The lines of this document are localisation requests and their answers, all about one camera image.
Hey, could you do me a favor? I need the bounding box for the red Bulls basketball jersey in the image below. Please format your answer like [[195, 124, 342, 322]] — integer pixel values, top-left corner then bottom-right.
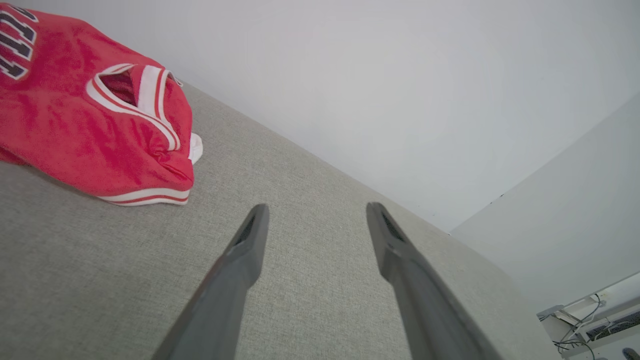
[[0, 2, 204, 207]]

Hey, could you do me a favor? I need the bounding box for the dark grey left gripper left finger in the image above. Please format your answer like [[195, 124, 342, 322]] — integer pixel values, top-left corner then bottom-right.
[[151, 203, 270, 360]]

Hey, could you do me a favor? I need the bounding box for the grey fabric sofa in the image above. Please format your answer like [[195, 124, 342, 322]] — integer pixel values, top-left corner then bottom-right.
[[0, 80, 563, 360]]

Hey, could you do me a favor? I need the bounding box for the white desk with equipment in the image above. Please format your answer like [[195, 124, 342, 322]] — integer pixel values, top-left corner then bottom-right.
[[537, 272, 640, 360]]

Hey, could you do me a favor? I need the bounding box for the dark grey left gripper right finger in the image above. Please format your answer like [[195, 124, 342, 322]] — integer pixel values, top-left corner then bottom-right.
[[366, 202, 501, 360]]

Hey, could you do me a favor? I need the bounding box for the thin black desk cable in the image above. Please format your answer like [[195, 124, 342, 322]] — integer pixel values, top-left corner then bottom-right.
[[552, 294, 602, 360]]

